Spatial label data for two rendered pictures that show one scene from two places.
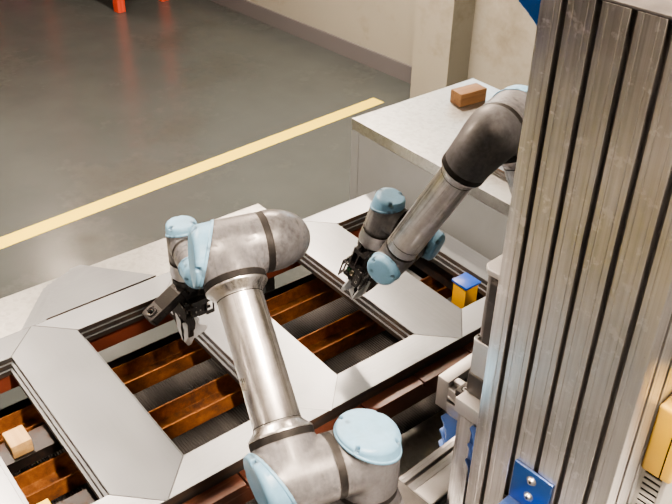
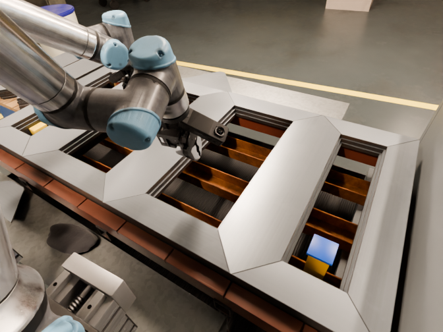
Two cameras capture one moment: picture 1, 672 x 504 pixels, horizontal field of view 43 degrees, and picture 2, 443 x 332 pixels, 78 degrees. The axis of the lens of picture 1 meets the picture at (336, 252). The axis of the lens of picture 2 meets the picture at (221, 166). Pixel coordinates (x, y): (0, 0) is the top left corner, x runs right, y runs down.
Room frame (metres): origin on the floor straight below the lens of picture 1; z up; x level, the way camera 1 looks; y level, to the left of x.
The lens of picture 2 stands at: (1.69, -0.61, 1.49)
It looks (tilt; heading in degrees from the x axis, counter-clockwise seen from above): 44 degrees down; 73
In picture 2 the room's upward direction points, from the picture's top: 5 degrees counter-clockwise
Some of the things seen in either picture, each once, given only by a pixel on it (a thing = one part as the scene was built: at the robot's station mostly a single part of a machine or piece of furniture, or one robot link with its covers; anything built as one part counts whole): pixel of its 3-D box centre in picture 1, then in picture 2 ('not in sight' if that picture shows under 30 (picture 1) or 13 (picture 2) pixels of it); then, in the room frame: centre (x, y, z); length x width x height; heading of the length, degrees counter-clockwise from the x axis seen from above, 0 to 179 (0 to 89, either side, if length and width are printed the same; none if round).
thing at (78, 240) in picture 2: not in sight; (70, 238); (1.32, 0.04, 0.70); 0.20 x 0.10 x 0.03; 138
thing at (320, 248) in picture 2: (465, 283); (322, 250); (1.99, -0.38, 0.88); 0.06 x 0.06 x 0.02; 39
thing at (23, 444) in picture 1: (18, 441); not in sight; (1.43, 0.75, 0.79); 0.06 x 0.05 x 0.04; 39
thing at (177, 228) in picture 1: (183, 241); (118, 31); (1.68, 0.36, 1.21); 0.09 x 0.08 x 0.11; 23
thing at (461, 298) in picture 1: (462, 310); (314, 269); (1.99, -0.38, 0.78); 0.05 x 0.05 x 0.19; 39
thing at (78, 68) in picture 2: not in sight; (70, 69); (1.33, 1.19, 0.82); 0.80 x 0.40 x 0.06; 39
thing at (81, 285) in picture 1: (75, 292); (206, 80); (2.06, 0.78, 0.77); 0.45 x 0.20 x 0.04; 129
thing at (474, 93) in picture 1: (468, 94); not in sight; (2.88, -0.47, 1.07); 0.12 x 0.06 x 0.05; 123
